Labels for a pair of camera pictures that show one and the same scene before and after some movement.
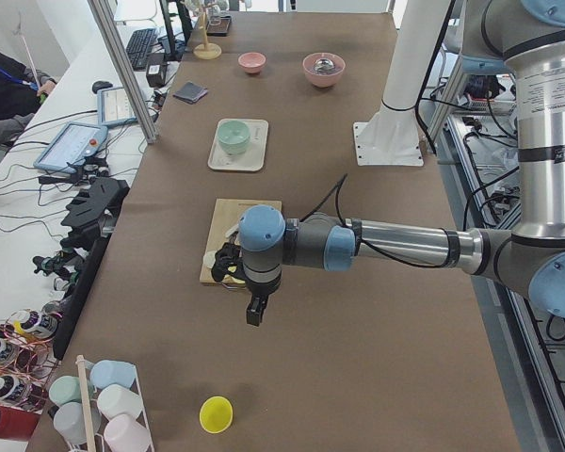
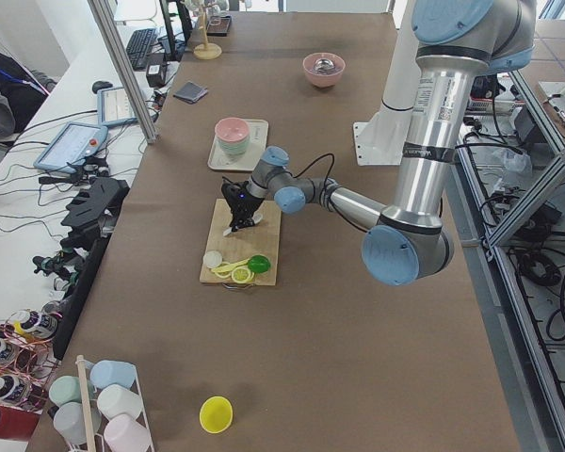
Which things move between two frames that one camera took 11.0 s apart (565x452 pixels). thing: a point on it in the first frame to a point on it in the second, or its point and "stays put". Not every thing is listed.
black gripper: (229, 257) to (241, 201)
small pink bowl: (252, 62) to (232, 129)
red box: (14, 424) stays put
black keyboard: (139, 45) stays put
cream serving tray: (251, 159) stays put
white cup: (116, 399) stays put
